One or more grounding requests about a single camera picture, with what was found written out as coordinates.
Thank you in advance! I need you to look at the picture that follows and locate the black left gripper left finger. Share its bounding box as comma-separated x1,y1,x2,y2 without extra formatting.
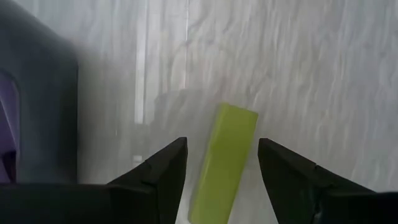
0,136,188,224

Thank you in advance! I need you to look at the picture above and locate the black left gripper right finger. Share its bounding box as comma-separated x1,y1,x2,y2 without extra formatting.
257,138,398,224

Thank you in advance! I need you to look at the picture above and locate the green wooden block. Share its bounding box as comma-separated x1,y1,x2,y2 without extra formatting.
187,101,259,224

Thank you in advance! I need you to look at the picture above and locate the purple wooden block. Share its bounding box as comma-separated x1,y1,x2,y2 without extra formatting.
0,73,21,184

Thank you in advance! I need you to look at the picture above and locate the grey plastic bin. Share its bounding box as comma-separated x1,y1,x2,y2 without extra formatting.
0,0,80,184

